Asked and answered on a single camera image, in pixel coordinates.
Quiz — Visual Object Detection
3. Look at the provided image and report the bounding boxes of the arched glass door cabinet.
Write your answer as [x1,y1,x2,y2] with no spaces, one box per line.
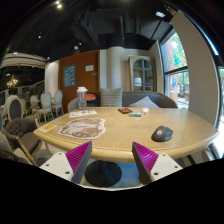
[128,55,157,92]

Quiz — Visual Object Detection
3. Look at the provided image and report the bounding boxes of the striped cushion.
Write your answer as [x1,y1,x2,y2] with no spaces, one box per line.
[101,88,122,107]

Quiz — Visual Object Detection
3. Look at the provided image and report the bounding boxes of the small round pink object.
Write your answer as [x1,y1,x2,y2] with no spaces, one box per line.
[142,107,149,115]

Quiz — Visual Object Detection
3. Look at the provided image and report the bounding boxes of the white printed paper sheet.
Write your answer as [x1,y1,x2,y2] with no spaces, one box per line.
[69,110,97,118]

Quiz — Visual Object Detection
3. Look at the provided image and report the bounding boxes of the beige patterned mouse pad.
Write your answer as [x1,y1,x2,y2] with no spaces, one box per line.
[59,118,106,139]

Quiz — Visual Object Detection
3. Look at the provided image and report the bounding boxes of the grey sofa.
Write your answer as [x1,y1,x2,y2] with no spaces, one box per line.
[67,92,178,112]

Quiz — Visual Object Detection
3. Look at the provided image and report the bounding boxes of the chandelier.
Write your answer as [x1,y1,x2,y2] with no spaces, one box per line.
[7,76,18,88]

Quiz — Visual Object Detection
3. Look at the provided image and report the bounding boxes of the orange black stool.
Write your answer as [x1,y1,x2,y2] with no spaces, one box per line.
[86,92,99,107]

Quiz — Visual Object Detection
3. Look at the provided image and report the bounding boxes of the round wooden table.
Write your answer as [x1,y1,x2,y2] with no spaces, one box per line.
[34,107,218,187]

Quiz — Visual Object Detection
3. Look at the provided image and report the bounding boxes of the yellow card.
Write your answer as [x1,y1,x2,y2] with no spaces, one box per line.
[39,124,55,133]

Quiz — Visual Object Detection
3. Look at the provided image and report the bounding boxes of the clear plastic shaker bottle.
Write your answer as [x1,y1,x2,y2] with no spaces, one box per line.
[77,87,87,110]

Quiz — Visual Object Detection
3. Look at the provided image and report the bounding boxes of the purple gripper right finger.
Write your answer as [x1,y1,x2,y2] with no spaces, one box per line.
[132,142,158,185]

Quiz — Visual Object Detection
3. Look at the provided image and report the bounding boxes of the black computer mouse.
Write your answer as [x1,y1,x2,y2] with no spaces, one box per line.
[151,126,173,142]

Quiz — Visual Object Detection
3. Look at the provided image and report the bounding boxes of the blue wall poster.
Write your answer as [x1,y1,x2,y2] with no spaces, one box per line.
[64,65,76,87]

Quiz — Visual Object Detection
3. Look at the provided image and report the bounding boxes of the white oval back chair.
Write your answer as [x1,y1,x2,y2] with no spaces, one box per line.
[5,95,23,120]

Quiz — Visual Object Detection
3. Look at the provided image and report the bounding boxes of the black red small box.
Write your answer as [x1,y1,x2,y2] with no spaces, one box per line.
[118,108,132,114]

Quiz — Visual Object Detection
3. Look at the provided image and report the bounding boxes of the grey tufted armchair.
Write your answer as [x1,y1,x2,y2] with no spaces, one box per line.
[5,118,42,165]

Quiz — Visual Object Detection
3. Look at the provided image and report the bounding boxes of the light grey cushion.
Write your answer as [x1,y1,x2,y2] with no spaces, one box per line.
[130,96,157,108]

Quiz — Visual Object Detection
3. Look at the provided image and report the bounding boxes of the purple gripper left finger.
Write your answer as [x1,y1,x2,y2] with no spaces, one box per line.
[66,141,92,184]

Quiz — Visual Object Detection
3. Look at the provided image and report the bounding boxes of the white dining chair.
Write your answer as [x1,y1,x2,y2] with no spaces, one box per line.
[37,92,53,120]
[52,90,64,112]

